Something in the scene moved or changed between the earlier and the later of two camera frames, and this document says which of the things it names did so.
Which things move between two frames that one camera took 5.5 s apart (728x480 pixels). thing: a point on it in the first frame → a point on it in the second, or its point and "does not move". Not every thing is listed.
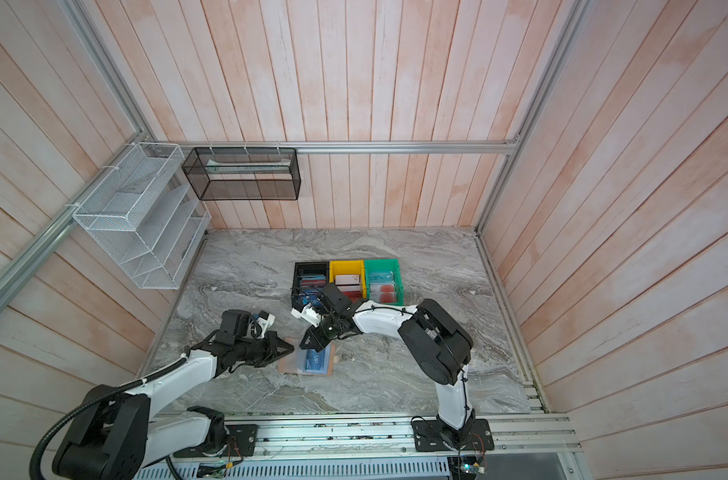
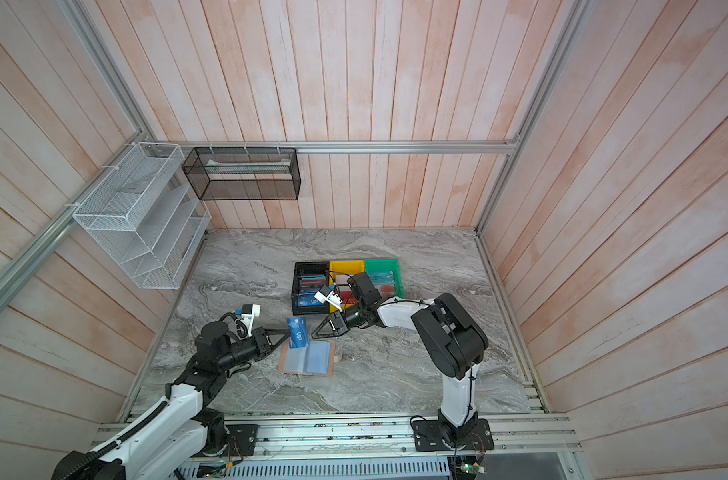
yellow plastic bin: (349, 267) does not move
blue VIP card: (317, 362) → (297, 329)
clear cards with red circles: (382, 288) does not move
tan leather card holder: (305, 361) does not move
